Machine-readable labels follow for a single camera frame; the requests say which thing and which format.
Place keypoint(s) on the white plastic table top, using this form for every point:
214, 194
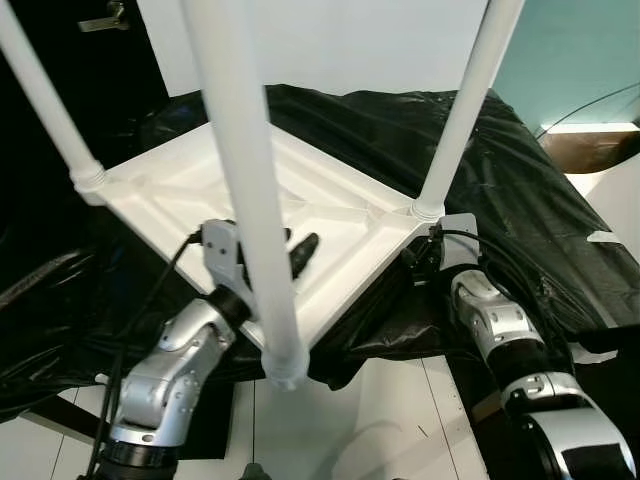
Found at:
340, 230

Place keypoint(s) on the white plastic table leg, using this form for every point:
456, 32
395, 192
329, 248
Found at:
50, 110
465, 110
245, 180

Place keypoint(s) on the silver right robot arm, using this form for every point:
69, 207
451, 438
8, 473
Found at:
500, 320

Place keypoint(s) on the black plastic sheet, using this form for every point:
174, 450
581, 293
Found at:
520, 200

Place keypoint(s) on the white tape piece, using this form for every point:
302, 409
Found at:
595, 353
602, 237

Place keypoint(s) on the brown cardboard box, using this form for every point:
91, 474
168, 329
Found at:
588, 150

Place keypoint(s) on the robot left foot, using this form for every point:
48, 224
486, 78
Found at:
255, 472

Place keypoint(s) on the black door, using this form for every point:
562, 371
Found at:
100, 70

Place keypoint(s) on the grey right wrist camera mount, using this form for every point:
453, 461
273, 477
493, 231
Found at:
458, 240

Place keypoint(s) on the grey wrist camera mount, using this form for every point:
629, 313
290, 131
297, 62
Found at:
220, 250
458, 240

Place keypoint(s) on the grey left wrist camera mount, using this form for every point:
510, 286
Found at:
220, 250

